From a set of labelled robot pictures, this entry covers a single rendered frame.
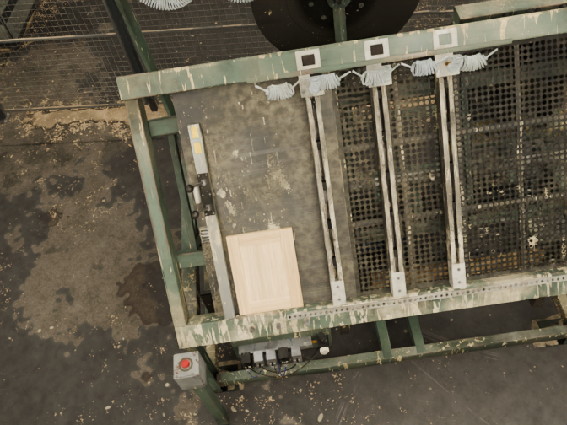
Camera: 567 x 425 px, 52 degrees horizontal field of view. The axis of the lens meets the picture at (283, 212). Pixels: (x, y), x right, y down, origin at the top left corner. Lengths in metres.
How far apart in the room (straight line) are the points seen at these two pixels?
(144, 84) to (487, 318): 2.51
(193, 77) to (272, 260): 0.92
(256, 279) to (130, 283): 1.58
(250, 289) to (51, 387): 1.73
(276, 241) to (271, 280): 0.20
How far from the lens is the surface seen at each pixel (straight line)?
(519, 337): 3.68
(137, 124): 2.63
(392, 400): 3.62
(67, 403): 4.00
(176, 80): 2.53
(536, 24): 2.72
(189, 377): 2.77
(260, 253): 2.74
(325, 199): 2.65
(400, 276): 2.79
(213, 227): 2.69
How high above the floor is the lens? 3.46
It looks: 55 degrees down
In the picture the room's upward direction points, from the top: 10 degrees counter-clockwise
